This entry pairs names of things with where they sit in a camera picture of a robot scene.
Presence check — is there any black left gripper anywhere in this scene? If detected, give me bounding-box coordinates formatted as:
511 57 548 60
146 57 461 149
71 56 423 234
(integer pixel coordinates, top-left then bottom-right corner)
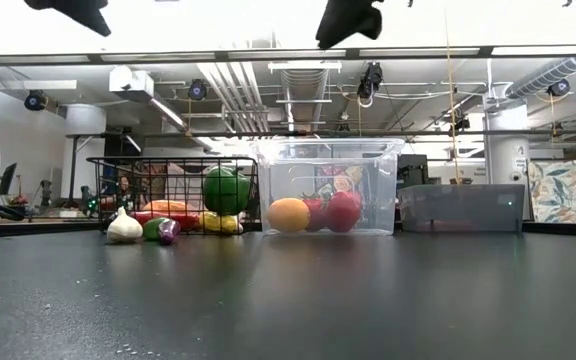
22 0 112 38

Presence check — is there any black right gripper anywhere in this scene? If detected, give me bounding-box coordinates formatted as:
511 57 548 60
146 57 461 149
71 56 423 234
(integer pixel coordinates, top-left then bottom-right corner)
315 0 384 50

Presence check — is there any dark red apple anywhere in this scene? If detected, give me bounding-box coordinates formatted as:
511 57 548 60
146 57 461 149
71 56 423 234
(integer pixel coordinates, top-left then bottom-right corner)
325 191 363 234

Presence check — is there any large orange carrot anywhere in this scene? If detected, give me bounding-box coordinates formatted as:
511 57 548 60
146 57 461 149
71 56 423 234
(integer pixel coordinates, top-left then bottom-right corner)
141 199 192 214

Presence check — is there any orange yellow round fruit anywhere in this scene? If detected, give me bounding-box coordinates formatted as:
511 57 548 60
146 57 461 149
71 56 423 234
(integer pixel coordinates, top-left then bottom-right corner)
266 197 312 234

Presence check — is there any green bell pepper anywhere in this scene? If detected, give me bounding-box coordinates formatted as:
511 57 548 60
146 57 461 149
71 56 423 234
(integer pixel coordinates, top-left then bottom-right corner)
202 166 252 217

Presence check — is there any white garlic bulb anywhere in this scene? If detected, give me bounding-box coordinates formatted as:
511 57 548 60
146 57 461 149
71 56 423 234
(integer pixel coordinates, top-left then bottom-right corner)
106 206 144 245

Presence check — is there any long red pepper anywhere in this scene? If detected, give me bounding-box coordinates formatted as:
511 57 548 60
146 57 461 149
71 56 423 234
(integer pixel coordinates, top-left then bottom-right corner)
130 210 202 231

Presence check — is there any yellow corn cob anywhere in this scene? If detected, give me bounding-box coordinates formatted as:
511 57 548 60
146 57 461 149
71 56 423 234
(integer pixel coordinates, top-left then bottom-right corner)
197 211 244 235

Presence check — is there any clear plastic bin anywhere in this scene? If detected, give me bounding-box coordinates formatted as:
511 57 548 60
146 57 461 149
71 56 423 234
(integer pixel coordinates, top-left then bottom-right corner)
252 138 405 237

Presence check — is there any white round column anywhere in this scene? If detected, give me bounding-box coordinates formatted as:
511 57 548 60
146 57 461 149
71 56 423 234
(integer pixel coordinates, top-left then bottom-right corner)
485 102 532 186
65 104 108 201

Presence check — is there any person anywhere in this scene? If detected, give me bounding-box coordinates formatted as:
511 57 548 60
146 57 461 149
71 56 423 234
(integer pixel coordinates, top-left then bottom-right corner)
112 174 137 211

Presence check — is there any dark translucent plastic bin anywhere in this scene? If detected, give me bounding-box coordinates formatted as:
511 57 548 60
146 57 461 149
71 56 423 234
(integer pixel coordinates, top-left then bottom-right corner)
397 183 526 234

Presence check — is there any small purple eggplant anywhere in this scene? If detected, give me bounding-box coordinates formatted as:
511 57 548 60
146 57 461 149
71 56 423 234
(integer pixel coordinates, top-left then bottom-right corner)
158 218 182 246

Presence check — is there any black hanging camera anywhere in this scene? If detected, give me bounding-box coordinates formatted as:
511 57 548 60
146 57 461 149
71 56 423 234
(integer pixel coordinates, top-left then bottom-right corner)
187 78 208 102
356 62 384 100
23 89 48 112
546 78 572 99

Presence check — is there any yellow hanging cord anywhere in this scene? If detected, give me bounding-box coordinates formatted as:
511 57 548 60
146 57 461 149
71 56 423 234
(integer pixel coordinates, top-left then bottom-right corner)
441 9 462 185

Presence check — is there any black wire basket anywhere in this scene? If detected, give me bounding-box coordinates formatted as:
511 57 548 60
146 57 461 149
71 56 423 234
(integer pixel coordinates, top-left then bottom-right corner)
86 156 260 235

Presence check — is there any silver air duct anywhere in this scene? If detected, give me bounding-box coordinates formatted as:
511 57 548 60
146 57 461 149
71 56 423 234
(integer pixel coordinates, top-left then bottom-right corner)
505 55 576 100

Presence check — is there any leaf pattern wall art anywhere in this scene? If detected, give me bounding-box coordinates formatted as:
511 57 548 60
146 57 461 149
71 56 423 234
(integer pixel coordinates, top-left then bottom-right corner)
527 158 576 225

